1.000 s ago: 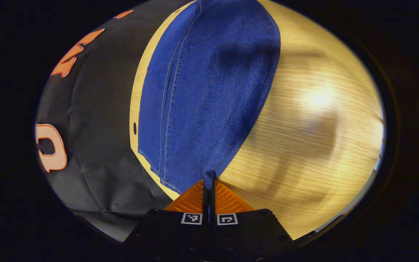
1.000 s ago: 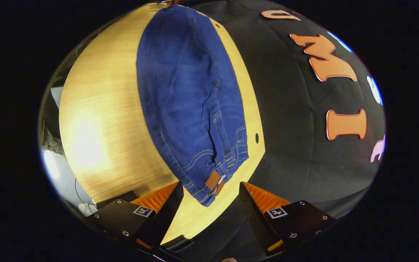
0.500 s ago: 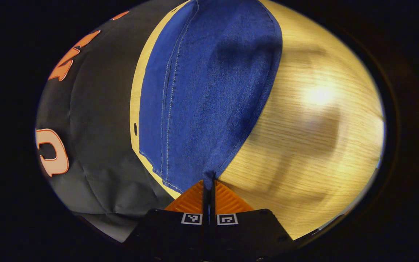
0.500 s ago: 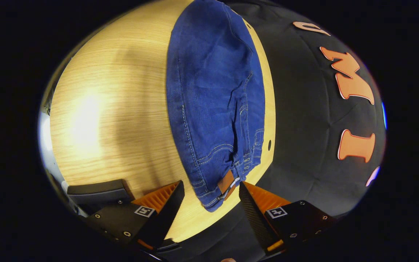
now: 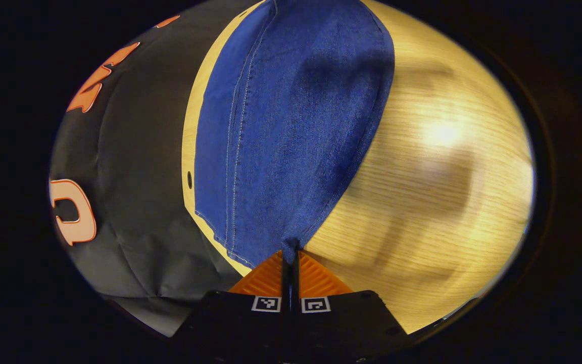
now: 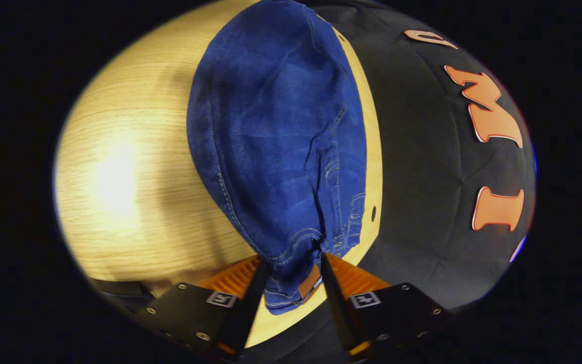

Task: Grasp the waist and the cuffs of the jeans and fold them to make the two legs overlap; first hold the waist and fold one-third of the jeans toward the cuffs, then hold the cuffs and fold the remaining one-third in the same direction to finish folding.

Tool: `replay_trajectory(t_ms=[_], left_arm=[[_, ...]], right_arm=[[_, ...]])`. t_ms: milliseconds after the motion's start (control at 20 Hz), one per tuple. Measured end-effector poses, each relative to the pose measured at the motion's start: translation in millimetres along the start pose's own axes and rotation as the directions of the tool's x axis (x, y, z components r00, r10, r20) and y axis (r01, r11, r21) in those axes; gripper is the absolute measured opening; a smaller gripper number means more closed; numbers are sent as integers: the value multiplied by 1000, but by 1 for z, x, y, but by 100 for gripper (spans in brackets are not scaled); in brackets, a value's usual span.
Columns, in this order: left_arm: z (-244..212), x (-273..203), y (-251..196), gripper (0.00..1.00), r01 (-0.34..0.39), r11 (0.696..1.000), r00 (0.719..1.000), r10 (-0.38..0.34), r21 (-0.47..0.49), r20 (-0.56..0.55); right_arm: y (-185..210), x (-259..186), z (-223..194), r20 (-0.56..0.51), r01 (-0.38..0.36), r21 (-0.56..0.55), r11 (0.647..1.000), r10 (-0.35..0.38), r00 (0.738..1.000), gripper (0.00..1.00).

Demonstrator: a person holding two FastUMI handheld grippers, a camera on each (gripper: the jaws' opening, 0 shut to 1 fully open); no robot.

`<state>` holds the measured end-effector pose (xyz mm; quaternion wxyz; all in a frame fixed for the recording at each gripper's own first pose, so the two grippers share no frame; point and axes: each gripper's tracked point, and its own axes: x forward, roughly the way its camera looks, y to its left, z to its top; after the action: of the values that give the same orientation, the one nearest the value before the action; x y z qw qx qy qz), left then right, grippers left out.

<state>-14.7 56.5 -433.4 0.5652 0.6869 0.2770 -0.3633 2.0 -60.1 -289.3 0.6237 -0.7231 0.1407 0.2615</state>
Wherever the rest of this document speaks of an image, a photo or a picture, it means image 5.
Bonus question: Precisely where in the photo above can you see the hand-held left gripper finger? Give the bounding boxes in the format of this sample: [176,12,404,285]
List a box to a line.
[170,249,292,364]
[291,249,409,364]

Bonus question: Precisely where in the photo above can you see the black backdrop cloth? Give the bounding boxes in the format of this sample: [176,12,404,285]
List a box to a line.
[48,0,262,338]

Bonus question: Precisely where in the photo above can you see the blue denim jeans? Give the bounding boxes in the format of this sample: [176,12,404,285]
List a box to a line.
[193,0,396,268]

